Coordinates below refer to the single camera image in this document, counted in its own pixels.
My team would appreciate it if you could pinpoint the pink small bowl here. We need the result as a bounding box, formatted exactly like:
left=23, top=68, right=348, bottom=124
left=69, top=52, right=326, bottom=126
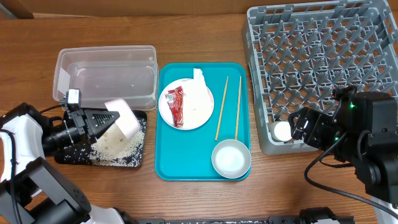
left=104, top=99, right=141, bottom=139

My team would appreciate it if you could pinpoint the spilled rice pile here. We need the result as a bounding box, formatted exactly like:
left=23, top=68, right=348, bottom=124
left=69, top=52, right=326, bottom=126
left=88, top=122, right=146, bottom=167

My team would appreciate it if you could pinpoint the teal plastic tray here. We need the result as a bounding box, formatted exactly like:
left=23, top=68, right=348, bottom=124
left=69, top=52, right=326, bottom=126
left=154, top=62, right=251, bottom=181

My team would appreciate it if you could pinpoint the clear plastic bin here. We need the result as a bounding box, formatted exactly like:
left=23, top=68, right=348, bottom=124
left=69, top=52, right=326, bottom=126
left=52, top=45, right=159, bottom=111

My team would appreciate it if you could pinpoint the white cup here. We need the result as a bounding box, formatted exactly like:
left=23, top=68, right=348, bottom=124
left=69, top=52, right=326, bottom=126
left=269, top=121, right=292, bottom=142

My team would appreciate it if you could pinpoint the large white plate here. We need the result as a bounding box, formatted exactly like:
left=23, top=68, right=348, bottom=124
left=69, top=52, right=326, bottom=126
left=158, top=78, right=215, bottom=131

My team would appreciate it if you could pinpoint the grey dish rack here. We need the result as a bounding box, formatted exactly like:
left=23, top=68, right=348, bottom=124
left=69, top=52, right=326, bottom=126
left=242, top=1, right=397, bottom=155

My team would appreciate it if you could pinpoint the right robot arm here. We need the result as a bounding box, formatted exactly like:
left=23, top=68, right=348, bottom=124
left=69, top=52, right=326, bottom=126
left=288, top=86, right=397, bottom=223

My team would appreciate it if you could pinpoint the grey bowl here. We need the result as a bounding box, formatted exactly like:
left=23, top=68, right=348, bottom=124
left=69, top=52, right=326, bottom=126
left=211, top=139, right=251, bottom=179

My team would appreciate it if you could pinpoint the red snack wrapper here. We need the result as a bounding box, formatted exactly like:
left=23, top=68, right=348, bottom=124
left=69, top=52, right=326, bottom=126
left=166, top=86, right=183, bottom=127

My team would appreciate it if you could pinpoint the wooden chopstick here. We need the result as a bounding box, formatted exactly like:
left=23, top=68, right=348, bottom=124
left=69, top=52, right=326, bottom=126
left=234, top=77, right=242, bottom=140
left=215, top=76, right=229, bottom=141

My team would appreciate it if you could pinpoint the white napkin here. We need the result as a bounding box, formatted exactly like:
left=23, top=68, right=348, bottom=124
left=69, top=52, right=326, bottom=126
left=182, top=68, right=213, bottom=129

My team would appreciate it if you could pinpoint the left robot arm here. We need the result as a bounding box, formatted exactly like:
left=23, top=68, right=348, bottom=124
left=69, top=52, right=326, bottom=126
left=1, top=103, right=137, bottom=223

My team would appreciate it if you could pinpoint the black waste tray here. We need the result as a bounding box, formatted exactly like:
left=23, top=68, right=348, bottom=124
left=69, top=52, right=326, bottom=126
left=54, top=110, right=147, bottom=167

